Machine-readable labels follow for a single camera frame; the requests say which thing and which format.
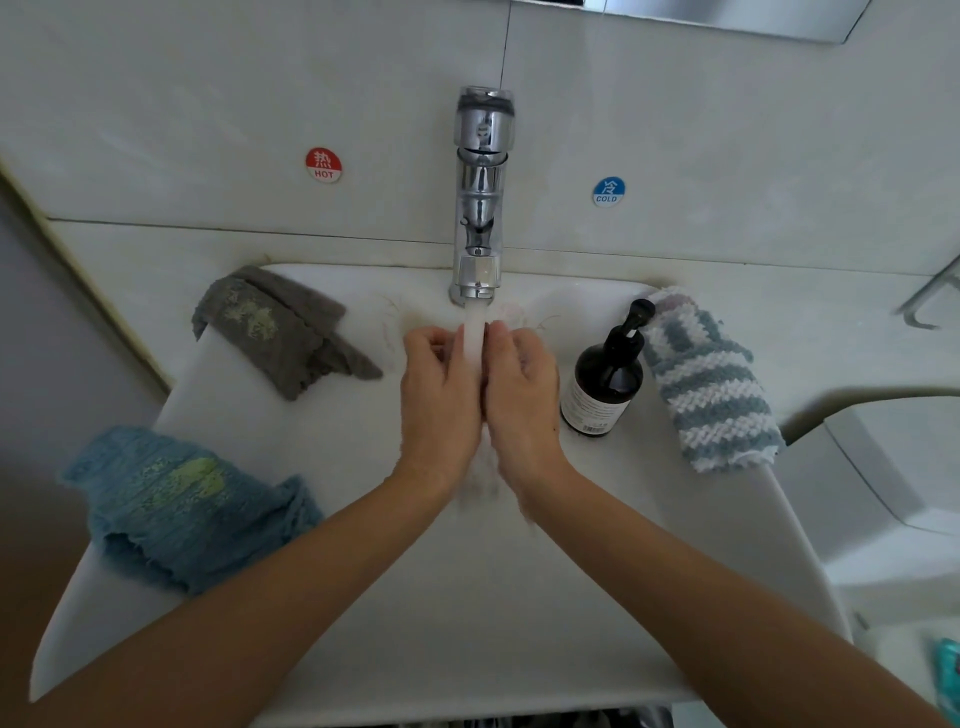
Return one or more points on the teal tube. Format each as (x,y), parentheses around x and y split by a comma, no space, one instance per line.
(948,668)

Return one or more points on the white toilet lid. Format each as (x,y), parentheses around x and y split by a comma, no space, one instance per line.
(918,668)

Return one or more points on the person's right hand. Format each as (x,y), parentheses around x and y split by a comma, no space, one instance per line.
(525,405)

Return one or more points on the black pump soap bottle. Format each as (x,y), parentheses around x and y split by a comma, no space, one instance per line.
(603,387)

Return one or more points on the wall mirror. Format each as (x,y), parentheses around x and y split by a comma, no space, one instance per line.
(735,12)

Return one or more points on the red round sticker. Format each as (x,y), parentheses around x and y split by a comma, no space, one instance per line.
(324,165)

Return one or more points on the chrome faucet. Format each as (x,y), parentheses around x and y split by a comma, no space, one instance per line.
(480,195)

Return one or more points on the white toilet tank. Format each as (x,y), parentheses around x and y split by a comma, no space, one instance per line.
(897,495)

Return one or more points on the person's right forearm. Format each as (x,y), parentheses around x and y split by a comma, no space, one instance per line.
(750,615)

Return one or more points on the blue stained cloth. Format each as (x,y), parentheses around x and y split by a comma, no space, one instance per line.
(188,510)

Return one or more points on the pink white striped cloth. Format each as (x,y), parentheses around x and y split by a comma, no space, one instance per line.
(668,297)

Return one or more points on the blue round sticker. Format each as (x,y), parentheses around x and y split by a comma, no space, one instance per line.
(608,191)

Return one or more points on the metal wall shelf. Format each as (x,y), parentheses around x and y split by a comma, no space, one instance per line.
(933,293)

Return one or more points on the person's left hand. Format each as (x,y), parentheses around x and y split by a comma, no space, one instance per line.
(440,405)

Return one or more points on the gray patterned trousers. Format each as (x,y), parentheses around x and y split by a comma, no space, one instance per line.
(510,719)

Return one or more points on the white ceramic sink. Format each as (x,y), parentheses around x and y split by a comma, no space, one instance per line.
(510,600)

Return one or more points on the person's left forearm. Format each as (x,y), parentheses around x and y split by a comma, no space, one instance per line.
(225,615)

